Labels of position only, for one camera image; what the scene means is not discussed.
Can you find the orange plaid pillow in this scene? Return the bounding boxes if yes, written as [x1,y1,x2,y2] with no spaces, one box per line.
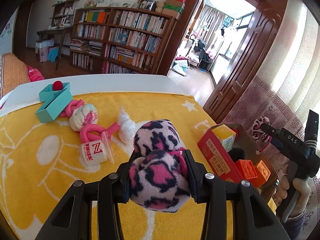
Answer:
[1,53,30,98]

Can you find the red tin storage box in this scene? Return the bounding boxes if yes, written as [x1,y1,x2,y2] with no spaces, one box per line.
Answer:
[197,123,278,202]

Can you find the yellow white carton box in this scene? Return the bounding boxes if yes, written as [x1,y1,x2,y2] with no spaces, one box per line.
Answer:
[212,125,236,152]

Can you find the teal box lid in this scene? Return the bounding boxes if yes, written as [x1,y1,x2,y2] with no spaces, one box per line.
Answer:
[39,82,70,102]

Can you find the red pompom ball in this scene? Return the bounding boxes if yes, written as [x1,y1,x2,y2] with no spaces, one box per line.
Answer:
[52,81,64,91]

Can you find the white red labelled cup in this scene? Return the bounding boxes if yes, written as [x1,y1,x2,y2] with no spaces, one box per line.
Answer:
[80,132,115,166]

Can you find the yellow duck pattern towel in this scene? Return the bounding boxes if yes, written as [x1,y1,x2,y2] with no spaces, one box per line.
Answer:
[1,92,214,239]

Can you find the patterned purple curtain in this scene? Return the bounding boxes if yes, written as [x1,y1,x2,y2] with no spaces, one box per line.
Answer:
[224,0,320,240]

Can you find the red floral bed quilt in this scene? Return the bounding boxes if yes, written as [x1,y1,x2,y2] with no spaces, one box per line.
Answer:
[26,65,44,82]

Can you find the brown wooden door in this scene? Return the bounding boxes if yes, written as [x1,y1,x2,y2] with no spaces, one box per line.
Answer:
[203,0,288,123]

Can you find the blue plastic stool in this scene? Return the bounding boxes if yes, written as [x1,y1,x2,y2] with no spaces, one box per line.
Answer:
[48,46,59,62]

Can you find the teal gift box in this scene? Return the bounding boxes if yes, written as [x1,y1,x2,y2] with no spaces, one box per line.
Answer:
[35,89,73,123]

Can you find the small orange rubber cube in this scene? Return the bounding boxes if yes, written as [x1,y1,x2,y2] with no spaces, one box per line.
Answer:
[252,160,271,188]

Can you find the black fuzzy ball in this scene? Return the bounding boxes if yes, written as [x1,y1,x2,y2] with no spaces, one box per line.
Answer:
[228,147,246,163]

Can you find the wooden bookshelf with books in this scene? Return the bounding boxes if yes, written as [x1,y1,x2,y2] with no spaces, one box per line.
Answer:
[69,7,176,74]

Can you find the cream pink sock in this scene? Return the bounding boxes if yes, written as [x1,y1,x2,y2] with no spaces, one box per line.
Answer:
[69,103,98,132]

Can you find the pink leopard plush toy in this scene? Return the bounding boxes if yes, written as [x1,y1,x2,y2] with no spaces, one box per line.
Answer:
[129,119,190,213]

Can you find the dark wooden desk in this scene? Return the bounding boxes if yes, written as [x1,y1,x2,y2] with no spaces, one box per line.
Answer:
[36,27,74,71]

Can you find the white plastic bag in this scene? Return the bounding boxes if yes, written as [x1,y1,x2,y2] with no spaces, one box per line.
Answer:
[118,106,137,145]

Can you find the pink knotted foam tube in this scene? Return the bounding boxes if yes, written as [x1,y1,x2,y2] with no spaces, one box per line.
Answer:
[59,100,85,118]

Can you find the large orange rubber cube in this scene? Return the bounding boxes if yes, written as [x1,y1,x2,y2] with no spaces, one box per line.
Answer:
[235,159,258,180]

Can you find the right hand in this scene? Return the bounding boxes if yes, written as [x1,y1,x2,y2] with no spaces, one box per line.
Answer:
[274,164,312,217]

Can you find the stacked gift boxes on shelf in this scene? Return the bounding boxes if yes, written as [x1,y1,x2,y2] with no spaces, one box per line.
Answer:
[155,0,187,20]

